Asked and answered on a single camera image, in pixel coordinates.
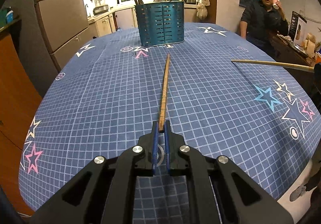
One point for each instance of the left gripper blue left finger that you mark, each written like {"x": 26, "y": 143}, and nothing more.
{"x": 103, "y": 191}

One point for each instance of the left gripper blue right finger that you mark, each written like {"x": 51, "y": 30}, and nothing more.
{"x": 219, "y": 191}

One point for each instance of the dark wooden side table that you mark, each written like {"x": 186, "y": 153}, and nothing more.
{"x": 286, "y": 52}

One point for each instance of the seated man in black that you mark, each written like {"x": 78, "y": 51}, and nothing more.
{"x": 258, "y": 18}

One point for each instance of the blue star grid tablecloth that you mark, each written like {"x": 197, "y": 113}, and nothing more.
{"x": 208, "y": 130}

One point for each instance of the white paper cup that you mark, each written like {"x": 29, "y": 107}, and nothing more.
{"x": 274, "y": 4}

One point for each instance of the orange wooden cabinet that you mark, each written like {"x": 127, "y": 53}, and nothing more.
{"x": 19, "y": 101}

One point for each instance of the teal perforated utensil holder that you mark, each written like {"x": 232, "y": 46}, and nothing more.
{"x": 160, "y": 23}

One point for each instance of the toaster oven on counter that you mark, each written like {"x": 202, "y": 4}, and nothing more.
{"x": 100, "y": 9}

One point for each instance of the blue lidded cup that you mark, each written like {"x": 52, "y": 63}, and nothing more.
{"x": 9, "y": 17}

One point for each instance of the silver refrigerator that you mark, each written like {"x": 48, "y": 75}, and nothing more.
{"x": 52, "y": 31}

